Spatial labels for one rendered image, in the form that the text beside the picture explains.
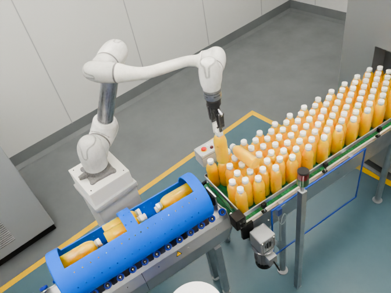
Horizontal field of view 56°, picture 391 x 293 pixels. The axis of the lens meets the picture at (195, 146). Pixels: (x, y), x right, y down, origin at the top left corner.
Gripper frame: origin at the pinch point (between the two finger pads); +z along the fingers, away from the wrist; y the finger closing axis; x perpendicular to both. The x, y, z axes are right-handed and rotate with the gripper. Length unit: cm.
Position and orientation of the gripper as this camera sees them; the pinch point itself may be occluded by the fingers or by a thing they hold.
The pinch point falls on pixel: (217, 129)
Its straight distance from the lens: 196.9
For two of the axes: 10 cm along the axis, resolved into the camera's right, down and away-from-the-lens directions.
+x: 8.5, -4.4, 3.0
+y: 5.1, 5.1, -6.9
